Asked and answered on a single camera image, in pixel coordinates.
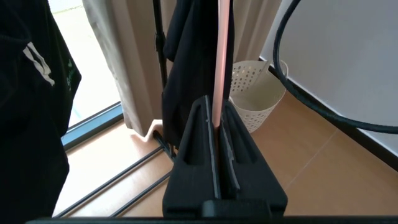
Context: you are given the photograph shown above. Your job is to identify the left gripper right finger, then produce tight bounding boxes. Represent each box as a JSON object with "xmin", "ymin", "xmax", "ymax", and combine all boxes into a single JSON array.
[{"xmin": 218, "ymin": 99, "xmax": 289, "ymax": 218}]

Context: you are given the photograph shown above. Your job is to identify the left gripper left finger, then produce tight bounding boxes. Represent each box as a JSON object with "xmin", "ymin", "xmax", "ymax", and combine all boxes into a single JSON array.
[{"xmin": 162, "ymin": 95, "xmax": 222, "ymax": 218}]

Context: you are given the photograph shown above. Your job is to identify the black garment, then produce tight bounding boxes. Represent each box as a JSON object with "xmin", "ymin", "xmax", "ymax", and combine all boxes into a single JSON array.
[{"xmin": 161, "ymin": 0, "xmax": 236, "ymax": 150}]

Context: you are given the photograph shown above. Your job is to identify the pink clothes hanger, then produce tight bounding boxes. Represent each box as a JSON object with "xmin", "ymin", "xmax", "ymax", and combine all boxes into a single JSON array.
[{"xmin": 211, "ymin": 0, "xmax": 232, "ymax": 129}]

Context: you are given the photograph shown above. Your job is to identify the black knitted shorts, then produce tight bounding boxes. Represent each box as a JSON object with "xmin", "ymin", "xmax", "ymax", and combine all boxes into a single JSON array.
[{"xmin": 0, "ymin": 0, "xmax": 83, "ymax": 224}]

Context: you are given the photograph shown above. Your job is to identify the white laundry basket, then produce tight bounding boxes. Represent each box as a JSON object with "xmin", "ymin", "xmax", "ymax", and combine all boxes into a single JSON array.
[{"xmin": 228, "ymin": 59, "xmax": 290, "ymax": 134}]

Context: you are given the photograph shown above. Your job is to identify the black clothes rack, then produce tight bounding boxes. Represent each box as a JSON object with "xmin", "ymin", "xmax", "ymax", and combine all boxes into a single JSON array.
[{"xmin": 52, "ymin": 0, "xmax": 179, "ymax": 218}]

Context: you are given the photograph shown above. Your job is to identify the beige curtain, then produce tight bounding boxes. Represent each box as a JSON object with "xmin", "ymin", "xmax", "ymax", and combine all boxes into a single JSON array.
[{"xmin": 81, "ymin": 0, "xmax": 282, "ymax": 138}]

